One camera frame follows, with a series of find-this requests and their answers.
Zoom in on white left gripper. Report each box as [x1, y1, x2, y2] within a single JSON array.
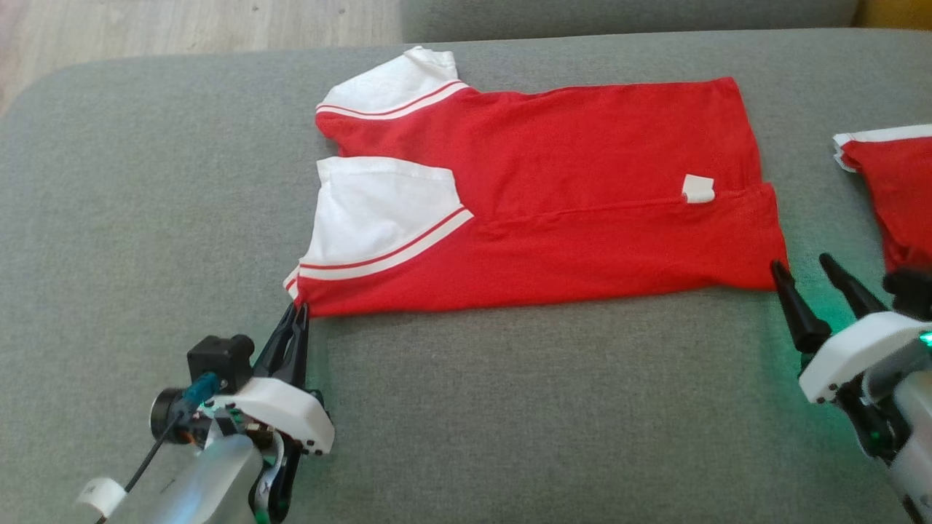
[[211, 302, 336, 524]]

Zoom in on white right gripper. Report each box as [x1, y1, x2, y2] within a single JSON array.
[[770, 253, 932, 463]]

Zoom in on red shorts with white stripe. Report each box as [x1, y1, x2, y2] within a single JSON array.
[[832, 124, 932, 274]]

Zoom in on red white basketball jersey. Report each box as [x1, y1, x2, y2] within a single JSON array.
[[284, 46, 791, 319]]

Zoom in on large grey sofa seat cushion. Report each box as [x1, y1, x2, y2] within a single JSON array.
[[0, 28, 932, 524]]

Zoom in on small grey sofa cushion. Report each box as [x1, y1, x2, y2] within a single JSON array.
[[400, 0, 860, 43]]

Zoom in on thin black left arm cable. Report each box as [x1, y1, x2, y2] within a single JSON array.
[[95, 411, 186, 524]]

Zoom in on white cable tag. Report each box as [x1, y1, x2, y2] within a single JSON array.
[[76, 477, 128, 517]]

